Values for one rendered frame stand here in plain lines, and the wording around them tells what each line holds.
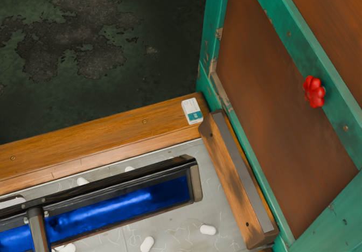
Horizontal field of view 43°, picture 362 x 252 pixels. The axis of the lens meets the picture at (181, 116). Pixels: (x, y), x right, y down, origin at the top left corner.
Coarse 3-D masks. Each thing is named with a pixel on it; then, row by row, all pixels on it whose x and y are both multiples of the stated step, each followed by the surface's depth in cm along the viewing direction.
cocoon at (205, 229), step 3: (204, 225) 99; (201, 228) 98; (204, 228) 98; (207, 228) 98; (210, 228) 98; (213, 228) 98; (201, 231) 98; (204, 231) 98; (207, 231) 98; (210, 231) 98; (213, 231) 98; (210, 234) 98; (213, 234) 98
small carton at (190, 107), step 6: (186, 102) 112; (192, 102) 112; (186, 108) 111; (192, 108) 111; (198, 108) 111; (186, 114) 110; (192, 114) 110; (198, 114) 110; (192, 120) 109; (198, 120) 110
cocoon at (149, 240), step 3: (147, 237) 97; (150, 237) 97; (144, 240) 97; (147, 240) 96; (150, 240) 96; (153, 240) 97; (144, 243) 96; (147, 243) 96; (150, 243) 96; (153, 243) 97; (141, 246) 96; (144, 246) 96; (147, 246) 96; (150, 246) 96; (141, 249) 96; (144, 249) 96; (147, 249) 96
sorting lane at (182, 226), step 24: (192, 144) 111; (120, 168) 107; (24, 192) 103; (48, 192) 103; (216, 192) 105; (168, 216) 101; (192, 216) 101; (216, 216) 102; (96, 240) 98; (120, 240) 98; (168, 240) 99; (192, 240) 99; (216, 240) 99; (240, 240) 99
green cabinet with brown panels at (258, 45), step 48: (240, 0) 81; (288, 0) 63; (336, 0) 54; (240, 48) 87; (288, 48) 66; (336, 48) 56; (240, 96) 94; (288, 96) 73; (336, 96) 57; (240, 144) 98; (288, 144) 78; (336, 144) 62; (288, 192) 83; (336, 192) 66; (288, 240) 86; (336, 240) 67
